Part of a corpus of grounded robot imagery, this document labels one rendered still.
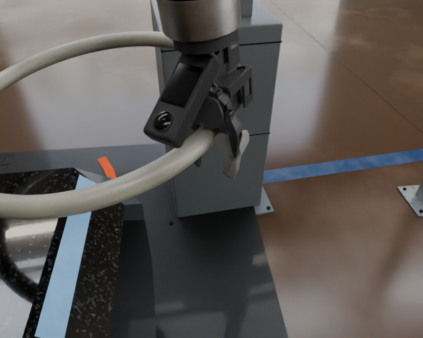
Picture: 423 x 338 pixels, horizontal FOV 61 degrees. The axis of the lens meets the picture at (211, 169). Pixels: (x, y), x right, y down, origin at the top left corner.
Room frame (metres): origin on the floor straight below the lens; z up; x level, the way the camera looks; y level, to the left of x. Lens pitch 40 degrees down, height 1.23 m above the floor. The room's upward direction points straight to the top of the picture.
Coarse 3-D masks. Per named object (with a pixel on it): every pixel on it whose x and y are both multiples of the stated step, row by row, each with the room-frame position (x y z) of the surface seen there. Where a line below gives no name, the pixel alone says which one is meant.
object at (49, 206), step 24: (72, 48) 0.73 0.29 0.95; (96, 48) 0.74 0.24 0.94; (0, 72) 0.64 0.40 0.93; (24, 72) 0.66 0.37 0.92; (192, 144) 0.37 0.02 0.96; (144, 168) 0.33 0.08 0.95; (168, 168) 0.33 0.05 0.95; (72, 192) 0.30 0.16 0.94; (96, 192) 0.30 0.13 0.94; (120, 192) 0.30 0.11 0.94; (0, 216) 0.29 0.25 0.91; (24, 216) 0.28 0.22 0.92; (48, 216) 0.28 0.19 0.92
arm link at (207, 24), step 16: (160, 0) 0.39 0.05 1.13; (208, 0) 0.37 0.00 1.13; (224, 0) 0.38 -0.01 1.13; (160, 16) 0.40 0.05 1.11; (176, 16) 0.38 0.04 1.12; (192, 16) 0.37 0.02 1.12; (208, 16) 0.37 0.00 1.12; (224, 16) 0.38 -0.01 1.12; (240, 16) 0.40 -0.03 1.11; (176, 32) 0.38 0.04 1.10; (192, 32) 0.37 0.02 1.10; (208, 32) 0.37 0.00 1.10; (224, 32) 0.38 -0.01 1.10
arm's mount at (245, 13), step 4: (240, 0) 1.23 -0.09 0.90; (244, 0) 1.24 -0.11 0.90; (248, 0) 1.24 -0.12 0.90; (252, 0) 1.24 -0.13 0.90; (244, 4) 1.24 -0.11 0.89; (248, 4) 1.24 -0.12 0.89; (244, 8) 1.24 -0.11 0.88; (248, 8) 1.24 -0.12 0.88; (244, 12) 1.24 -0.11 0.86; (248, 12) 1.24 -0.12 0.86; (244, 16) 1.24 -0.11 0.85; (248, 16) 1.24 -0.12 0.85
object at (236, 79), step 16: (176, 48) 0.40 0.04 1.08; (192, 48) 0.38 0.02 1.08; (208, 48) 0.38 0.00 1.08; (224, 48) 0.43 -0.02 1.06; (224, 64) 0.43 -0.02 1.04; (240, 64) 0.45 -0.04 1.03; (224, 80) 0.41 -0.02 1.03; (240, 80) 0.42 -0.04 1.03; (208, 96) 0.39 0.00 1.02; (224, 96) 0.39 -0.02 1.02; (240, 96) 0.43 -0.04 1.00; (208, 112) 0.39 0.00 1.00
